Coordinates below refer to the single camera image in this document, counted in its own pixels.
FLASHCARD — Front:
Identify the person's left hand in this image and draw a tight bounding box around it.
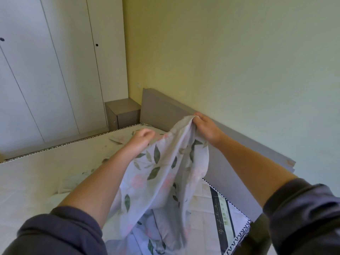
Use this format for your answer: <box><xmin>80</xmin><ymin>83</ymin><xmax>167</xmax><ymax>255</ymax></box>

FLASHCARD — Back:
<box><xmin>125</xmin><ymin>128</ymin><xmax>156</xmax><ymax>157</ymax></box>

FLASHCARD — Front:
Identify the person's right hand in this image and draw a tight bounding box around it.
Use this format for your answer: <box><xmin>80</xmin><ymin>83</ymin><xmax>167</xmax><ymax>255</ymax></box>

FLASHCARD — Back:
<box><xmin>192</xmin><ymin>112</ymin><xmax>226</xmax><ymax>149</ymax></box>

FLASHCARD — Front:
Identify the floral leaf print pillow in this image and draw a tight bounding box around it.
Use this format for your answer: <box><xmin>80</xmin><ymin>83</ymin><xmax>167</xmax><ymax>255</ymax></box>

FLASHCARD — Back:
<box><xmin>109</xmin><ymin>123</ymin><xmax>166</xmax><ymax>145</ymax></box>

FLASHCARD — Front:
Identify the grey headboard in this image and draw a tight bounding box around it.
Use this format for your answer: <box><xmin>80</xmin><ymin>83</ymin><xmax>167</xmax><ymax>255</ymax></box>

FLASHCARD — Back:
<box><xmin>139</xmin><ymin>88</ymin><xmax>296</xmax><ymax>222</ymax></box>

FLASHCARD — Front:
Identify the floral leaf print bed sheet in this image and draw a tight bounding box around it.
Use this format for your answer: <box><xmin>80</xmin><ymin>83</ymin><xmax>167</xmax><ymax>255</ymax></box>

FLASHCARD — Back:
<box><xmin>53</xmin><ymin>115</ymin><xmax>210</xmax><ymax>255</ymax></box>

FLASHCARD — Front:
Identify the white quilted mattress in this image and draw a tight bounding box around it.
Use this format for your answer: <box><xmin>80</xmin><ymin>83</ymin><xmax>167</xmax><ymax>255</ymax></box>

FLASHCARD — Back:
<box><xmin>0</xmin><ymin>122</ymin><xmax>251</xmax><ymax>255</ymax></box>

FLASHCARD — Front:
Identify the person's right forearm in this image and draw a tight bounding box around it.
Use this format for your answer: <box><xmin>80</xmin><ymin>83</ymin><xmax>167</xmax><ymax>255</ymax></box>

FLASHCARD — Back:
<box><xmin>215</xmin><ymin>132</ymin><xmax>299</xmax><ymax>208</ymax></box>

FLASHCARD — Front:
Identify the person's left forearm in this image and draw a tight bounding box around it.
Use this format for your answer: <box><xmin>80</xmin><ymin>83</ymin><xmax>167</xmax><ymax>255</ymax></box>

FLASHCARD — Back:
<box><xmin>58</xmin><ymin>148</ymin><xmax>138</xmax><ymax>229</ymax></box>

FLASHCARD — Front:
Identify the grey nightstand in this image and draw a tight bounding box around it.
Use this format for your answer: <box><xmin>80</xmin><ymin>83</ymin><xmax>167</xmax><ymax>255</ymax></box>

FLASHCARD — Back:
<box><xmin>104</xmin><ymin>97</ymin><xmax>141</xmax><ymax>131</ymax></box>

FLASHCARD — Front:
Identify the white wardrobe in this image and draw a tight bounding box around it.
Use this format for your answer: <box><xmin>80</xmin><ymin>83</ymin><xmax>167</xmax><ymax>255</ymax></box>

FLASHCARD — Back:
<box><xmin>0</xmin><ymin>0</ymin><xmax>129</xmax><ymax>160</ymax></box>

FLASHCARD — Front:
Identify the dark grey left sleeve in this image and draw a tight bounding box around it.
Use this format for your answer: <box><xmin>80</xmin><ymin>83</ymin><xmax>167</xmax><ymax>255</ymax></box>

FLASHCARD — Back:
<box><xmin>2</xmin><ymin>206</ymin><xmax>108</xmax><ymax>255</ymax></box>

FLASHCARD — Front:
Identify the dark grey sleeve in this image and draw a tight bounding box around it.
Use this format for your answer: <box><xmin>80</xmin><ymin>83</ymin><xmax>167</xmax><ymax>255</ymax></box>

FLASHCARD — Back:
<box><xmin>2</xmin><ymin>206</ymin><xmax>108</xmax><ymax>255</ymax></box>
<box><xmin>263</xmin><ymin>178</ymin><xmax>340</xmax><ymax>255</ymax></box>

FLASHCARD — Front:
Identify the dark grey right sleeve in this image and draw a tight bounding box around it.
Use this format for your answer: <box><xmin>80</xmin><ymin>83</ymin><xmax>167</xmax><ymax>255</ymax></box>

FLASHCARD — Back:
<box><xmin>263</xmin><ymin>178</ymin><xmax>340</xmax><ymax>255</ymax></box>

